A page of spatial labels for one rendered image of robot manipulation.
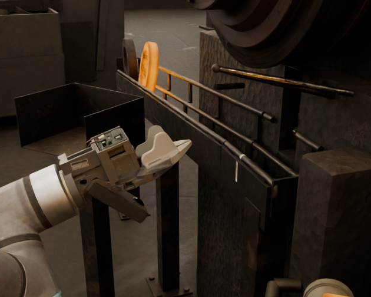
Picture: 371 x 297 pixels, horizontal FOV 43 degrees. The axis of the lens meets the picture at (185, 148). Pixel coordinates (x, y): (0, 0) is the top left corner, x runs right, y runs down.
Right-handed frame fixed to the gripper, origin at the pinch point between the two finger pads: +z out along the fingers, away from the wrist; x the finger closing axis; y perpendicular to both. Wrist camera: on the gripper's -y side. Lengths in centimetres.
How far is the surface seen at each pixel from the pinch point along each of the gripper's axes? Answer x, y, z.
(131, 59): 101, -8, 12
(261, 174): -6.0, -7.3, 9.7
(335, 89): -13.9, 5.8, 21.2
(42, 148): 49, -8, -26
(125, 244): 88, -73, -19
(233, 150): 5.2, -7.3, 9.7
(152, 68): 77, -8, 13
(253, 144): 9.1, -10.1, 15.3
